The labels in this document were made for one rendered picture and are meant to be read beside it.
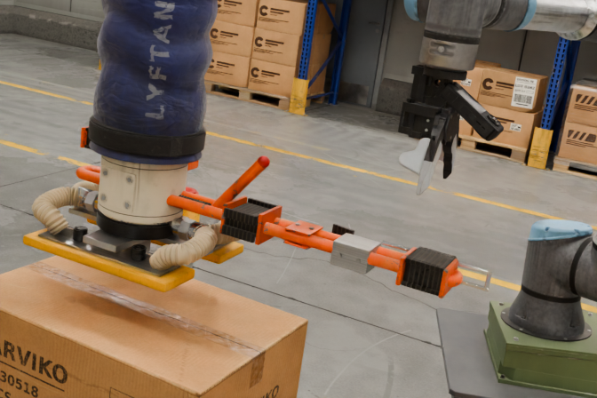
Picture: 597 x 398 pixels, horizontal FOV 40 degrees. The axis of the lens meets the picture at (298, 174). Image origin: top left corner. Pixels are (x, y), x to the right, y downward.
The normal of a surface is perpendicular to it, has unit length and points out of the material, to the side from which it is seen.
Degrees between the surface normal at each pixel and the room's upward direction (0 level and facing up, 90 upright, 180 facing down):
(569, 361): 90
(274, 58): 93
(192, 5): 83
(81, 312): 0
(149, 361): 0
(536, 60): 90
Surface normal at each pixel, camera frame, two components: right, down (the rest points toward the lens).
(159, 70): 0.17, 0.51
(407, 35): -0.43, 0.18
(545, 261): -0.73, 0.07
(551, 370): -0.10, 0.24
